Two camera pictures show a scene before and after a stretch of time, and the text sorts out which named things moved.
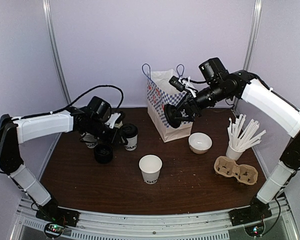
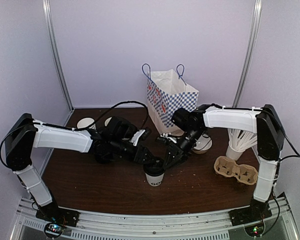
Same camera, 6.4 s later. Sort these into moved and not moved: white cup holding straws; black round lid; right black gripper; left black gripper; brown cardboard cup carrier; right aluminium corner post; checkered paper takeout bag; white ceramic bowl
Moved: left black gripper; right black gripper
Not moved: checkered paper takeout bag; white cup holding straws; right aluminium corner post; brown cardboard cup carrier; white ceramic bowl; black round lid
